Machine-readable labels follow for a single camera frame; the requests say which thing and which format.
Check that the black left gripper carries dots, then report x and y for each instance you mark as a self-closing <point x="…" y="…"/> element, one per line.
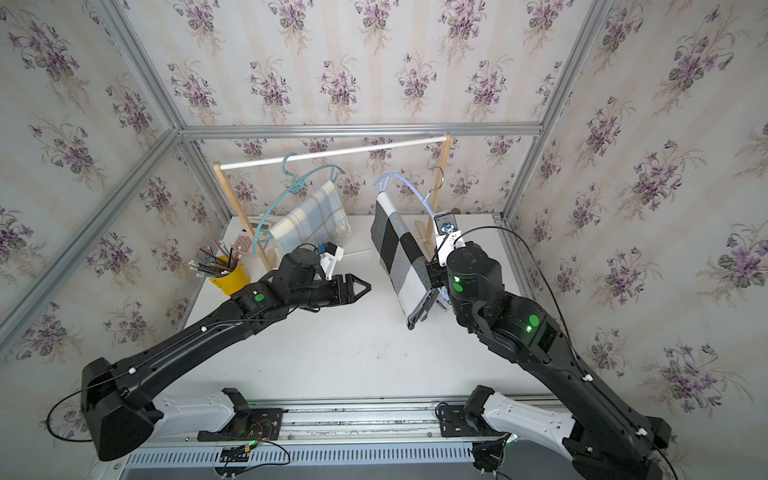
<point x="339" y="284"/>

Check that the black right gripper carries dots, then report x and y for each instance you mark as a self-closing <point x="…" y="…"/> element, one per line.
<point x="435" y="273"/>

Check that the grey black checkered scarf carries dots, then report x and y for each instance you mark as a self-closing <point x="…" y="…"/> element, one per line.
<point x="404" y="262"/>

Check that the blue cream plaid scarf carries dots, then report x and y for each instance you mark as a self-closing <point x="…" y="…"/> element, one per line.
<point x="319" y="219"/>

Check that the light blue plastic hanger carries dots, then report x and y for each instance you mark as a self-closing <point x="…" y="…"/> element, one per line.
<point x="409" y="190"/>

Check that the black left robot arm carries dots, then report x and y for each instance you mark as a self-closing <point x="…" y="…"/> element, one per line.
<point x="117" y="397"/>

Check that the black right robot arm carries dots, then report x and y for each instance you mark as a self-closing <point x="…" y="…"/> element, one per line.
<point x="600" y="434"/>

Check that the yellow pen cup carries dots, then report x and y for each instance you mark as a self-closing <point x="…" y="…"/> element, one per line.
<point x="222" y="266"/>

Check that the wooden clothes rack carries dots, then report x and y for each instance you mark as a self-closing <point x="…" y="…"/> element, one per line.
<point x="312" y="188"/>

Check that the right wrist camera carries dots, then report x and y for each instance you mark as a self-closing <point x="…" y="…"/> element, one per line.
<point x="448" y="236"/>

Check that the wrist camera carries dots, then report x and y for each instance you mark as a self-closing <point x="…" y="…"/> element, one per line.
<point x="330" y="254"/>
<point x="448" y="236"/>

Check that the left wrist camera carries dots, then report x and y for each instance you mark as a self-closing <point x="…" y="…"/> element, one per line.
<point x="330" y="254"/>

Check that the aluminium mounting rail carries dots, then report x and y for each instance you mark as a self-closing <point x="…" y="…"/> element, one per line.
<point x="191" y="414"/>

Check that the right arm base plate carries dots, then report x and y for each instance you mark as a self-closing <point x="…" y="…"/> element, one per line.
<point x="474" y="418"/>

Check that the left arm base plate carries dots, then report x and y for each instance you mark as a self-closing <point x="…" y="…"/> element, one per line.
<point x="247" y="423"/>

